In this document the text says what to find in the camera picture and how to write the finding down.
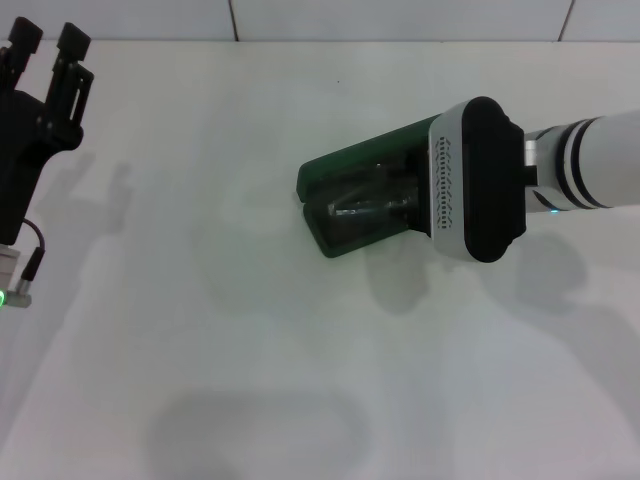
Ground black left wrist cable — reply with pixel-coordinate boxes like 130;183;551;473
9;218;47;307

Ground clear white glasses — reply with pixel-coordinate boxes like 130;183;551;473
327;160;416;220

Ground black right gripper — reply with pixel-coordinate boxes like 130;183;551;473
405;147;432;236

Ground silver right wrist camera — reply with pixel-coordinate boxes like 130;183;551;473
427;96;530;265

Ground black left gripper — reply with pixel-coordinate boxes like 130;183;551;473
0;17;95;247

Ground green glasses case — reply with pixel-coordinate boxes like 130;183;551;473
295;114;441;260

